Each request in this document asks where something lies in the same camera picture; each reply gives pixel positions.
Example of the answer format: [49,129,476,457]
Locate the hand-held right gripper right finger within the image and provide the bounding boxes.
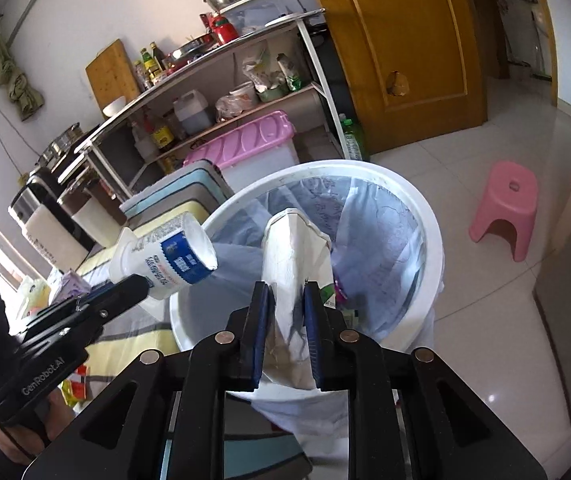
[303,280,549,480]

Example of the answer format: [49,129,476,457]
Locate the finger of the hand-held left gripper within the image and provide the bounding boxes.
[12,275,152,343]

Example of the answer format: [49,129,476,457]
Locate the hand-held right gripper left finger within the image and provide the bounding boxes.
[22,282,271,480]

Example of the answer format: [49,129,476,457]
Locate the purple drink carton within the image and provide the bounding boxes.
[60,270,93,306]

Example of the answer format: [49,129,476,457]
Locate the white plastic bottle blue label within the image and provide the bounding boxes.
[109,211,219,302]

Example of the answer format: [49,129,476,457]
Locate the white paper bag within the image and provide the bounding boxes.
[258,208,333,393]

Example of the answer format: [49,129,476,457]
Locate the white round bin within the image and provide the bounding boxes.
[169,159,445,403]

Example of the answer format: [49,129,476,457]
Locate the yellow green snack packet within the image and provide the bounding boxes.
[15,277,56,321]

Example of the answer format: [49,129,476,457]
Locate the cream brown electric kettle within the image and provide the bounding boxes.
[58,175,131,248]

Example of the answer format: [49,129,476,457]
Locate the red snack packet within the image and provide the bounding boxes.
[62,365,91,406]

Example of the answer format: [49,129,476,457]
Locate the cream black kitchen appliance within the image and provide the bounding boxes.
[9,167,96,271]

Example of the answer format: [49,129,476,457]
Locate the translucent plastic bin liner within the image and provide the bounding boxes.
[200,167,439,473]

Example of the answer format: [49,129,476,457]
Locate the steel pot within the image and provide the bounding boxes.
[40,122,86,166]

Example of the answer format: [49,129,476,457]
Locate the oil bottle yellow label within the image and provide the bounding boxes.
[152,115,175,153]

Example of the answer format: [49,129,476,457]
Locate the storage box with pink lid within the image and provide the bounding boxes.
[184,111,299,192]

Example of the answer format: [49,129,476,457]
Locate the white bowl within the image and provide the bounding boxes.
[102,96,127,118]

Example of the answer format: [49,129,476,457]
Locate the green glass bottle on floor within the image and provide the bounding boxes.
[339,115,370,162]

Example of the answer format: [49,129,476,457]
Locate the plastic oil jug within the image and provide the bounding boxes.
[172,90,213,136]

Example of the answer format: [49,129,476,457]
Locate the clear plastic food bag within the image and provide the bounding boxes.
[214,95,241,123]

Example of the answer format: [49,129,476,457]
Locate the wooden cutting board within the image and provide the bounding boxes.
[86,38,141,120]

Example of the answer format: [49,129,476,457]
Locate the metal kitchen shelf rack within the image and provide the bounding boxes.
[72,7,349,201]

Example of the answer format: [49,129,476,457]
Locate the white plastic tub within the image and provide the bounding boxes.
[228,82,259,111]

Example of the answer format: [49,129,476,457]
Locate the pink plastic stool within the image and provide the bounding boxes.
[469,161,539,262]

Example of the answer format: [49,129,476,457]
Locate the green hanging cloth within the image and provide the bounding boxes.
[0,12,46,121]

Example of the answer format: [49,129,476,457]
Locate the steel pan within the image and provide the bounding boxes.
[168,35,216,63]

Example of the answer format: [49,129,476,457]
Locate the crumpled white bag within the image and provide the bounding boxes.
[242,50,278,93]

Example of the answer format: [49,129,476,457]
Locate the grey refrigerator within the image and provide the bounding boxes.
[533,170,571,428]

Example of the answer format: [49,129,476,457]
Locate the red kettle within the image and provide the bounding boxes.
[208,12,240,45]

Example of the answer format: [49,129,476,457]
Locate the wooden door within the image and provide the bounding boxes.
[298,0,489,156]

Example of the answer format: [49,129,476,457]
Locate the white plate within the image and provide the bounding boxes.
[265,12,311,26]

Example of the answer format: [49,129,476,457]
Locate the clear plastic lidded container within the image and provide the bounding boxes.
[220,0,291,36]

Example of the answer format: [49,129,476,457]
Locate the wooden door frame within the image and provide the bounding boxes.
[530,0,563,108]

